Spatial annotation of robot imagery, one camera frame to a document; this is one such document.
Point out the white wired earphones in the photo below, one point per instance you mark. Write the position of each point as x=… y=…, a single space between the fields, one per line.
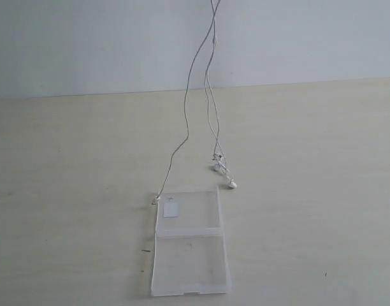
x=218 y=156

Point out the clear plastic storage case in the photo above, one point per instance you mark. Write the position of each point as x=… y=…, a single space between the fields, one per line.
x=189 y=245

